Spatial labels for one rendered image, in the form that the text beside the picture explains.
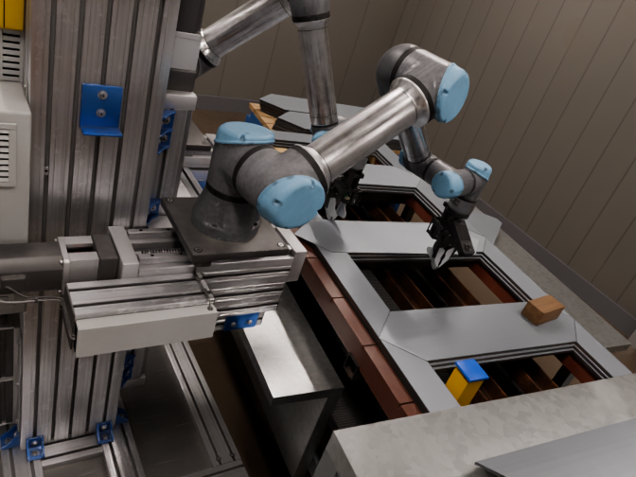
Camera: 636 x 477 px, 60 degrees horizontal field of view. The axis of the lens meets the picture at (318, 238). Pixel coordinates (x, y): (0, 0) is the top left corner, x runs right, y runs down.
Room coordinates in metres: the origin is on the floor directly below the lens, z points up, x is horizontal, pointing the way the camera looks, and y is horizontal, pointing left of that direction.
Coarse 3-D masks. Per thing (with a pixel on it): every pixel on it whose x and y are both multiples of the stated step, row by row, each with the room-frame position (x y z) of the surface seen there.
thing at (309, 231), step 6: (312, 222) 1.54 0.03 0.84; (300, 228) 1.48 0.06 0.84; (306, 228) 1.49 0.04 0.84; (312, 228) 1.50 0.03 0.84; (306, 234) 1.45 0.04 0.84; (312, 234) 1.47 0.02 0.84; (318, 234) 1.48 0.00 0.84; (312, 240) 1.43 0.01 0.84; (318, 240) 1.44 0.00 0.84; (324, 240) 1.45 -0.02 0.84; (324, 246) 1.42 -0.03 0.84
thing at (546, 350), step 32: (384, 160) 2.32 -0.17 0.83; (384, 192) 2.02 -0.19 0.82; (416, 192) 2.09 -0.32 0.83; (320, 256) 1.38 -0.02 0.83; (352, 256) 1.44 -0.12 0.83; (384, 256) 1.50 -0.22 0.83; (416, 256) 1.58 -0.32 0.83; (480, 256) 1.74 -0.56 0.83; (512, 288) 1.59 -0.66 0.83; (384, 352) 1.06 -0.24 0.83; (512, 352) 1.23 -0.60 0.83; (544, 352) 1.30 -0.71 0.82; (576, 352) 1.35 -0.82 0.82
